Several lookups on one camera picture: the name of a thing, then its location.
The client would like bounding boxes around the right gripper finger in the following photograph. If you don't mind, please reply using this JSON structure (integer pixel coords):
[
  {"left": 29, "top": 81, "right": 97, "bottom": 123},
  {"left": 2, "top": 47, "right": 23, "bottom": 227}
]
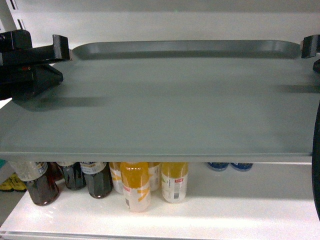
[{"left": 301, "top": 34, "right": 320, "bottom": 59}]

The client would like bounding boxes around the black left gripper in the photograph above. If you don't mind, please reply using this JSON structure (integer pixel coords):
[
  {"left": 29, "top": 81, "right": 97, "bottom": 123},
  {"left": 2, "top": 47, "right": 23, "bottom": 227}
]
[{"left": 0, "top": 29, "right": 70, "bottom": 100}]

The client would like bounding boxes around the grey rectangular serving tray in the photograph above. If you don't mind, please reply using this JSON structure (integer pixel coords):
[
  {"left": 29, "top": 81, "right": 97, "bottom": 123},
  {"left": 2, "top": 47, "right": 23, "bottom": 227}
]
[{"left": 0, "top": 40, "right": 320, "bottom": 163}]

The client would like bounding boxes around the dark tea bottle front left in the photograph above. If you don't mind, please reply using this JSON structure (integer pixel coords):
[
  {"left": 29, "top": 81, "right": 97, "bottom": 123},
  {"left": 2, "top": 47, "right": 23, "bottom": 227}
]
[{"left": 8, "top": 161, "right": 60, "bottom": 206}]

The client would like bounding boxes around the dark tea bottle middle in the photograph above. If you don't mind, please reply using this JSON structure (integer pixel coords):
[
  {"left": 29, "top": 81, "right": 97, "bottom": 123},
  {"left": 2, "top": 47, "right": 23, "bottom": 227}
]
[{"left": 57, "top": 162, "right": 86, "bottom": 190}]

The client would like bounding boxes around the orange juice bottle rear left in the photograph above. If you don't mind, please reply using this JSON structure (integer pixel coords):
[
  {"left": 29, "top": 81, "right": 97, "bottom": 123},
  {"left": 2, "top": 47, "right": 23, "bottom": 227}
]
[{"left": 109, "top": 162, "right": 123, "bottom": 194}]

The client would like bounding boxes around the orange juice bottle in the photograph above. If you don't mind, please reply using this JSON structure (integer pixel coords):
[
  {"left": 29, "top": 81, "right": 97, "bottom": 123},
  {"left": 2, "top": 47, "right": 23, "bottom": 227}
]
[
  {"left": 120, "top": 162, "right": 151, "bottom": 212},
  {"left": 148, "top": 162, "right": 161, "bottom": 192},
  {"left": 109, "top": 162, "right": 123, "bottom": 194}
]

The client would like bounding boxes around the dark tea bottle blue label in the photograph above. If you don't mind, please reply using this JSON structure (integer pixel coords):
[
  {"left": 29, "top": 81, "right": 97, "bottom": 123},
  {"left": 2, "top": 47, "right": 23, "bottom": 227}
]
[{"left": 80, "top": 162, "right": 113, "bottom": 199}]

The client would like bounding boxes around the orange juice bottle front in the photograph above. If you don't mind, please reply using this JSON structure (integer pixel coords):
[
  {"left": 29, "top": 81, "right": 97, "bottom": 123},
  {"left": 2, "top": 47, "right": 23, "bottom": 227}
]
[{"left": 120, "top": 162, "right": 151, "bottom": 212}]

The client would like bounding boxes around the blue water bottle left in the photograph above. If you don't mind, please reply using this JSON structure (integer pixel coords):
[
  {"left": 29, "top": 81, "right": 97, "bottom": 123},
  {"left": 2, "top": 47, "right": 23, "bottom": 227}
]
[{"left": 207, "top": 162, "right": 229, "bottom": 172}]

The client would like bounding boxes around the orange juice bottle rear middle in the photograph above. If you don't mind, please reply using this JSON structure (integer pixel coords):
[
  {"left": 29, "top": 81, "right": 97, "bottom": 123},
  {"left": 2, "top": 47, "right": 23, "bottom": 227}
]
[{"left": 148, "top": 162, "right": 161, "bottom": 192}]

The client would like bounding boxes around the white middle shelf board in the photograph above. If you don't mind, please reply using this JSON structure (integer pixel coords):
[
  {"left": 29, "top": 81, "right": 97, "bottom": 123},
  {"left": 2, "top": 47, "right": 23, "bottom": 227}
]
[{"left": 0, "top": 163, "right": 320, "bottom": 240}]

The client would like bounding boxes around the yellow juice bottle right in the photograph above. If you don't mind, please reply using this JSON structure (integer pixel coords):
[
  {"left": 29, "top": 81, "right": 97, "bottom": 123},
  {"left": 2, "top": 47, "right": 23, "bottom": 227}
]
[{"left": 161, "top": 162, "right": 189, "bottom": 203}]

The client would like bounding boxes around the white shelf upright post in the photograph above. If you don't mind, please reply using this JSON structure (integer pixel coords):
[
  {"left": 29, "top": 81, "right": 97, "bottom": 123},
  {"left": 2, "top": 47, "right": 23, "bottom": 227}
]
[{"left": 0, "top": 0, "right": 26, "bottom": 33}]

